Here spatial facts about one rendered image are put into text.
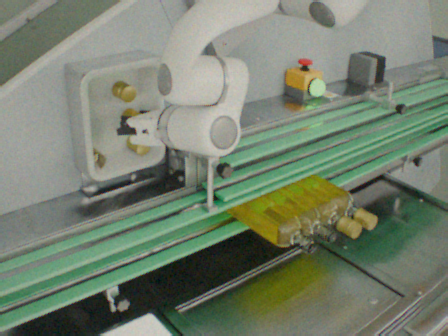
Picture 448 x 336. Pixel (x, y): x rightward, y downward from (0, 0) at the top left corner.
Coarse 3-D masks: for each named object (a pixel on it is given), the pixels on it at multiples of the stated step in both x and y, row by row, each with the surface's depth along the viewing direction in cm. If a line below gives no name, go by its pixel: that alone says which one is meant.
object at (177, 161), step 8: (168, 152) 107; (176, 152) 104; (184, 152) 101; (168, 160) 107; (176, 160) 104; (184, 160) 102; (192, 160) 103; (168, 168) 108; (176, 168) 105; (184, 168) 103; (192, 168) 104; (176, 176) 107; (184, 176) 104; (192, 176) 105; (184, 184) 105; (192, 184) 105
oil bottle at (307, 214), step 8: (272, 192) 111; (280, 192) 111; (288, 192) 111; (272, 200) 108; (280, 200) 108; (288, 200) 108; (296, 200) 108; (288, 208) 105; (296, 208) 105; (304, 208) 105; (312, 208) 105; (296, 216) 103; (304, 216) 102; (312, 216) 103; (320, 216) 104; (304, 224) 102; (312, 224) 102; (304, 232) 103
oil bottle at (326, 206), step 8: (288, 184) 114; (296, 184) 114; (304, 184) 114; (296, 192) 111; (304, 192) 111; (312, 192) 111; (320, 192) 111; (304, 200) 109; (312, 200) 108; (320, 200) 108; (328, 200) 108; (320, 208) 106; (328, 208) 106; (336, 208) 107; (328, 216) 106; (328, 224) 107
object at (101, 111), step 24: (96, 72) 86; (120, 72) 97; (144, 72) 99; (96, 96) 96; (144, 96) 101; (96, 120) 98; (120, 120) 102; (96, 144) 100; (120, 144) 104; (96, 168) 98; (120, 168) 98
